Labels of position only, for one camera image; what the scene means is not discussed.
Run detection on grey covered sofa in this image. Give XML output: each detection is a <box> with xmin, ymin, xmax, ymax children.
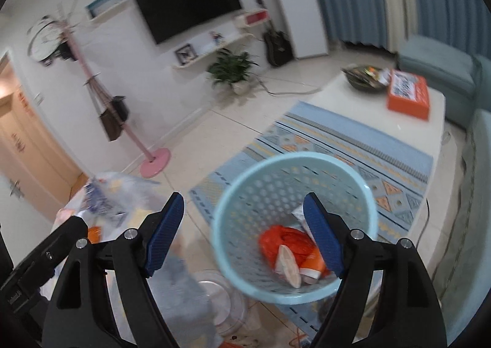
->
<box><xmin>433</xmin><ymin>108</ymin><xmax>491</xmax><ymax>348</ymax></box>

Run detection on short curved white shelf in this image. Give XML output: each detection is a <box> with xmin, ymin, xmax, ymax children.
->
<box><xmin>172</xmin><ymin>32</ymin><xmax>254</xmax><ymax>70</ymax></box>

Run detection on clear plastic container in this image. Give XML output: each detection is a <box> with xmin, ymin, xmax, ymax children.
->
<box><xmin>192</xmin><ymin>269</ymin><xmax>246</xmax><ymax>335</ymax></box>

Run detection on light wooden door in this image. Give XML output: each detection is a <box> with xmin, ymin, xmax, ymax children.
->
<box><xmin>0</xmin><ymin>95</ymin><xmax>83</xmax><ymax>195</ymax></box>

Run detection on black hanging pouch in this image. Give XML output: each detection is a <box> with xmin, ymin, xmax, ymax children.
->
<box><xmin>56</xmin><ymin>41</ymin><xmax>77</xmax><ymax>62</ymax></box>

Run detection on clear printed plastic bag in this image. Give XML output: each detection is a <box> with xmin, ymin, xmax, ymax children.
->
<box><xmin>82</xmin><ymin>172</ymin><xmax>162</xmax><ymax>226</ymax></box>

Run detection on large blue-lined box shelf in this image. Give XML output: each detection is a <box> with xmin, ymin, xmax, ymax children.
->
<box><xmin>85</xmin><ymin>0</ymin><xmax>129</xmax><ymax>23</ymax></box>

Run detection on orange plastic bag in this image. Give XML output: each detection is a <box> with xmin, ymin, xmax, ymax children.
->
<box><xmin>259</xmin><ymin>225</ymin><xmax>332</xmax><ymax>277</ymax></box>

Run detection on round table patterned cloth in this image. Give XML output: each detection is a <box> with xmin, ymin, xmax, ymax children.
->
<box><xmin>50</xmin><ymin>202</ymin><xmax>215</xmax><ymax>348</ymax></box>

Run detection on pink-lined box shelf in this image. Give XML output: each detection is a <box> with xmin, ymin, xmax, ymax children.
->
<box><xmin>235</xmin><ymin>10</ymin><xmax>268</xmax><ymax>27</ymax></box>

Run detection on black wall television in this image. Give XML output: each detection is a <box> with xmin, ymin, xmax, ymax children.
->
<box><xmin>132</xmin><ymin>0</ymin><xmax>243</xmax><ymax>46</ymax></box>

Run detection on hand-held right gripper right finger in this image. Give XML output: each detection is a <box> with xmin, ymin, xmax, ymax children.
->
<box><xmin>302</xmin><ymin>192</ymin><xmax>447</xmax><ymax>348</ymax></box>

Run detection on potted green plant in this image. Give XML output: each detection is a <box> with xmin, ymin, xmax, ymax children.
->
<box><xmin>207</xmin><ymin>47</ymin><xmax>259</xmax><ymax>96</ymax></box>

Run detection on orange cable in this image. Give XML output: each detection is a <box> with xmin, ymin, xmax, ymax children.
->
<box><xmin>288</xmin><ymin>327</ymin><xmax>313</xmax><ymax>348</ymax></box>

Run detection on white panda wall clock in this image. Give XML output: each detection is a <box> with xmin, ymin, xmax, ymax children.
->
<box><xmin>27</xmin><ymin>16</ymin><xmax>68</xmax><ymax>63</ymax></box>

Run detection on orange and white tube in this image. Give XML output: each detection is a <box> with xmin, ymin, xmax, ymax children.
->
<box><xmin>299</xmin><ymin>246</ymin><xmax>327</xmax><ymax>284</ymax></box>

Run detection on floor cable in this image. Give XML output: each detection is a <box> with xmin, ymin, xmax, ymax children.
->
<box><xmin>257</xmin><ymin>78</ymin><xmax>319</xmax><ymax>96</ymax></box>

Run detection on orange printed box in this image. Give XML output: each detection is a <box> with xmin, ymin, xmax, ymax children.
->
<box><xmin>385</xmin><ymin>69</ymin><xmax>431</xmax><ymax>120</ymax></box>

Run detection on black acoustic guitar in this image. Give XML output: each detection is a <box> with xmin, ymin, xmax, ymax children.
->
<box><xmin>252</xmin><ymin>0</ymin><xmax>294</xmax><ymax>67</ymax></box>

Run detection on white standing air conditioner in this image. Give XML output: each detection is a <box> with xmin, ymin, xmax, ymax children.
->
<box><xmin>259</xmin><ymin>0</ymin><xmax>330</xmax><ymax>61</ymax></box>

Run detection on black cable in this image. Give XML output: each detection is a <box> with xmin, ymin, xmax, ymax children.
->
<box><xmin>416</xmin><ymin>198</ymin><xmax>430</xmax><ymax>245</ymax></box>

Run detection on light blue perforated basket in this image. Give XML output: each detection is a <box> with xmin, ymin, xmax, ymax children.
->
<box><xmin>210</xmin><ymin>152</ymin><xmax>378</xmax><ymax>306</ymax></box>

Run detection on cream pointed wrapper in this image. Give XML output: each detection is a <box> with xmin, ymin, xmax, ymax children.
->
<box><xmin>275</xmin><ymin>244</ymin><xmax>302</xmax><ymax>288</ymax></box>

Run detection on blue patterned rug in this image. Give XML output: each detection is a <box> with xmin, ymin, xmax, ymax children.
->
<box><xmin>189</xmin><ymin>101</ymin><xmax>434</xmax><ymax>337</ymax></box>

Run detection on black shoulder bag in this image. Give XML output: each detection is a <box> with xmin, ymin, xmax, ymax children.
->
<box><xmin>111</xmin><ymin>95</ymin><xmax>130</xmax><ymax>122</ymax></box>

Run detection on white flat packet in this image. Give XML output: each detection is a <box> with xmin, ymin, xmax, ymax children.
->
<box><xmin>292</xmin><ymin>205</ymin><xmax>313</xmax><ymax>234</ymax></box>

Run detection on dark bowl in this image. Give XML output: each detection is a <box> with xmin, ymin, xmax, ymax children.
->
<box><xmin>341</xmin><ymin>64</ymin><xmax>392</xmax><ymax>95</ymax></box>

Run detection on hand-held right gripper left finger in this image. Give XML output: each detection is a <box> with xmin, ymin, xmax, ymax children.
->
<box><xmin>44</xmin><ymin>192</ymin><xmax>185</xmax><ymax>348</ymax></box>

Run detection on brown handbag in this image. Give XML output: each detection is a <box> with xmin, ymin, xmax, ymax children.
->
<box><xmin>99</xmin><ymin>105</ymin><xmax>124</xmax><ymax>142</ymax></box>

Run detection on assorted snack packets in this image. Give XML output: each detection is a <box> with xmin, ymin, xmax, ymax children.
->
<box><xmin>355</xmin><ymin>66</ymin><xmax>392</xmax><ymax>88</ymax></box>

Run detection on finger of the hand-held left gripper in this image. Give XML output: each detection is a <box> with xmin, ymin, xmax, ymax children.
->
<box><xmin>15</xmin><ymin>216</ymin><xmax>89</xmax><ymax>277</ymax></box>

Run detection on blue-grey armchair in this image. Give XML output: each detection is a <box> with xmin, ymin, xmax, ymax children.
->
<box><xmin>397</xmin><ymin>36</ymin><xmax>482</xmax><ymax>126</ymax></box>

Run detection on butterfly picture frame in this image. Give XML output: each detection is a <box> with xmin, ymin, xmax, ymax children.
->
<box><xmin>175</xmin><ymin>43</ymin><xmax>197</xmax><ymax>65</ymax></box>

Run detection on pink coat rack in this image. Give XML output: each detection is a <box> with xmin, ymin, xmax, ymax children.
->
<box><xmin>57</xmin><ymin>0</ymin><xmax>171</xmax><ymax>179</ymax></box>

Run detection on white coffee table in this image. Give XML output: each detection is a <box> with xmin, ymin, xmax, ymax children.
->
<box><xmin>303</xmin><ymin>70</ymin><xmax>446</xmax><ymax>176</ymax></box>

